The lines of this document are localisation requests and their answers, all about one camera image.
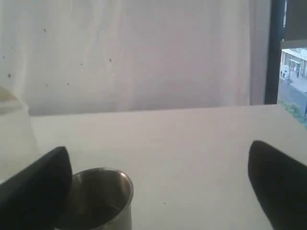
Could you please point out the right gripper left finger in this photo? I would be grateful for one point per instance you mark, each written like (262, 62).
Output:
(34, 198)

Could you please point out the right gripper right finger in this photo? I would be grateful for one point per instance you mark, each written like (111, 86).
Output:
(280, 185)

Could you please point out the stainless steel cup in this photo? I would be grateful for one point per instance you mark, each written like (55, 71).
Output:
(99, 199)

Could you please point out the translucent frosted plastic cup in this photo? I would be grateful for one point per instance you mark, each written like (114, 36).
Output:
(18, 145)

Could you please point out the dark window frame post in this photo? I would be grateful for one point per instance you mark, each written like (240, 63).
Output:
(276, 31)

